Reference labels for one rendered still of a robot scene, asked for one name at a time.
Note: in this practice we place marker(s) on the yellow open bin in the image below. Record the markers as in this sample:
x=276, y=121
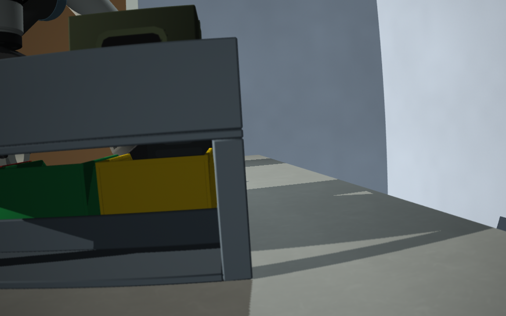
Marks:
x=157, y=184

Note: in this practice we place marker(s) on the dark grey metal shelf rack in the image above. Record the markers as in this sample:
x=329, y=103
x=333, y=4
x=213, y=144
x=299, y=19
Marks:
x=138, y=94

